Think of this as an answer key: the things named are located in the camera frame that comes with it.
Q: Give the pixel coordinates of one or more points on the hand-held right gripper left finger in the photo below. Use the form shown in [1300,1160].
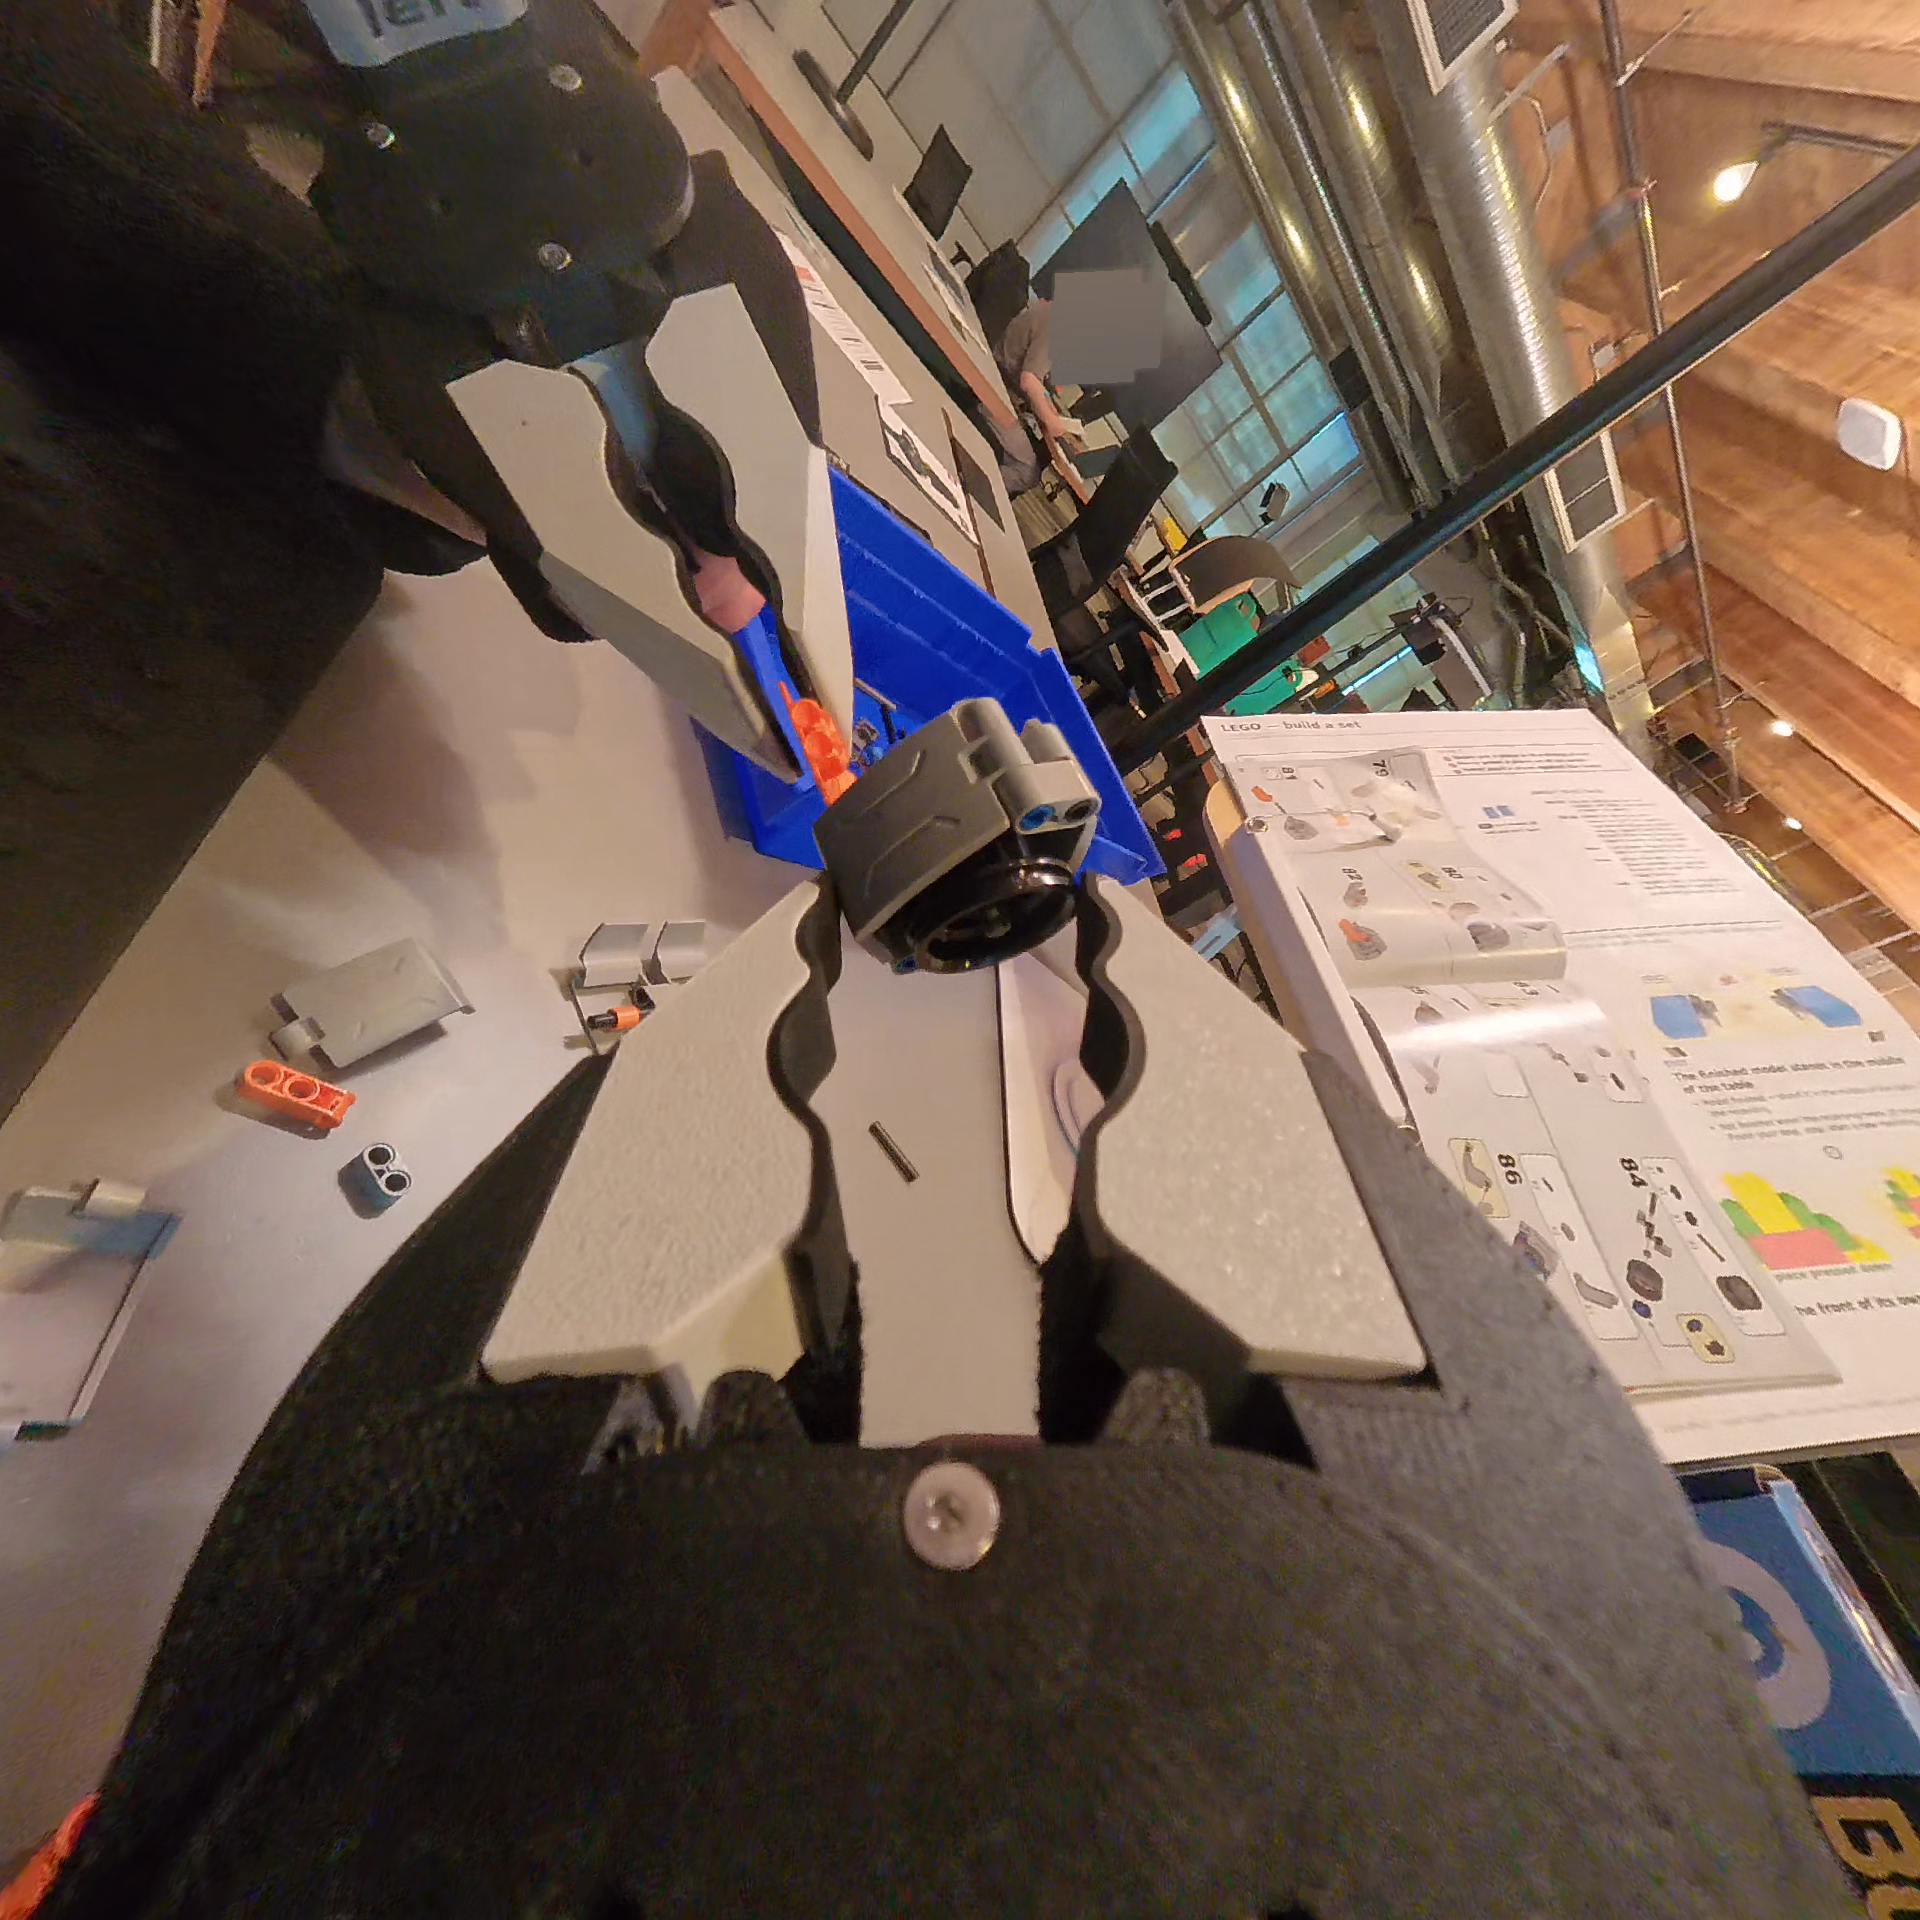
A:
[661,1199]

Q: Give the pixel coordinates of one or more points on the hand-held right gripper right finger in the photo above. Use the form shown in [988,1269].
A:
[1246,1199]

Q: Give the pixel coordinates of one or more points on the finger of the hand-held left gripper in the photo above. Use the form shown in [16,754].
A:
[602,556]
[766,451]

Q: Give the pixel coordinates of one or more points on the grey motor assembly orange panel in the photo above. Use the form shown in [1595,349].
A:
[915,841]

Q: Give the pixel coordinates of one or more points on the person's left hand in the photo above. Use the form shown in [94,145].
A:
[735,598]

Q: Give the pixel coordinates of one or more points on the white printed paper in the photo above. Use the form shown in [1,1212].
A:
[847,338]
[931,465]

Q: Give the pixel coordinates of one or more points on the white rounded base board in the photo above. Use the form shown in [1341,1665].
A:
[1037,1187]

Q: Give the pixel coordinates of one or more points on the short black axle pin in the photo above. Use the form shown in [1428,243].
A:
[893,1155]

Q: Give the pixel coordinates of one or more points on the blue storage bin with tag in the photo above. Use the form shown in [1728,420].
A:
[931,631]

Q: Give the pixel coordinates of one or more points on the grey two-hole connector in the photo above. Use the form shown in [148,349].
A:
[360,1194]

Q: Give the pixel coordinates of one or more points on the orange three-hole beam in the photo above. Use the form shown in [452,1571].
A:
[334,1107]

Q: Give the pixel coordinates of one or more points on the grey ribbed hinged panel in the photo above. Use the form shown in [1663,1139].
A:
[384,997]

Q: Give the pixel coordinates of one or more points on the black monitor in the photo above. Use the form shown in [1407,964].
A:
[1117,218]

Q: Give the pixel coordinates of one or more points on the dark perforated panel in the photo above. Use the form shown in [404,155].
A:
[122,676]

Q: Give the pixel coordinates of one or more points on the printed instruction sheet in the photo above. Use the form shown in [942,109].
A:
[1650,899]

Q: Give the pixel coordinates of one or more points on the light grey flat clip panel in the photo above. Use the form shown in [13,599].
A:
[77,1304]

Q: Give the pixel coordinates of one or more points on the blue toy kit box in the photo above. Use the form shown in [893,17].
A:
[1816,1650]

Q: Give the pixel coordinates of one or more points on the black metal pole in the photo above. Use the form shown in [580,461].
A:
[1575,409]

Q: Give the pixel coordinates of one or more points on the white ceiling sensor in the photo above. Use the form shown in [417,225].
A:
[1871,434]

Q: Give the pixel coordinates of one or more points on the ceiling spot lamp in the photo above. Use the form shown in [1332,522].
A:
[1734,180]

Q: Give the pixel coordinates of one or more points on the silver ventilation duct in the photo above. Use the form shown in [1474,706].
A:
[1487,226]

